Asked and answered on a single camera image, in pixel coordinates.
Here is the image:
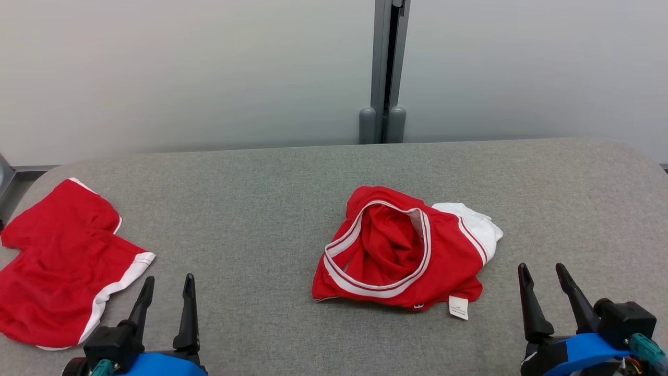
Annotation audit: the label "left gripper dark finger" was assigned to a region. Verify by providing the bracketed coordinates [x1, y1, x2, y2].
[128, 276, 155, 335]
[173, 273, 201, 354]

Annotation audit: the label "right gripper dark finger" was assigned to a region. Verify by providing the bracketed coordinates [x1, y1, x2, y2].
[555, 263, 602, 335]
[518, 263, 555, 344]

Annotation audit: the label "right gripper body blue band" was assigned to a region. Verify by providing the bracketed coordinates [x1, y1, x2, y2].
[521, 333, 635, 376]

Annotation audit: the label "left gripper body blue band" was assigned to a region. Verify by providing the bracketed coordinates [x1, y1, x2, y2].
[112, 352, 208, 376]

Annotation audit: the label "red shorts with white trim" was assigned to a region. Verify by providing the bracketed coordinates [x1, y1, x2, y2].
[0, 178, 156, 351]

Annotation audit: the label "red jersey with white stripes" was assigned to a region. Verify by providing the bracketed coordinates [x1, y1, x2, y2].
[312, 185, 504, 321]

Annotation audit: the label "grey fabric padded surface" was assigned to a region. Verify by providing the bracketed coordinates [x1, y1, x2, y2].
[0, 137, 668, 376]

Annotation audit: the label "grey metal side panel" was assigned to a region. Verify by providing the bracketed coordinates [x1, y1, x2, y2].
[0, 153, 16, 212]

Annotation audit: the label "grey cylindrical post bumper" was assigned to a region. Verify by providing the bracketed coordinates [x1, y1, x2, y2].
[359, 107, 376, 144]
[387, 107, 407, 144]

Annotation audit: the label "grey metal wall post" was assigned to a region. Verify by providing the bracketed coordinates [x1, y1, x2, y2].
[371, 0, 411, 144]

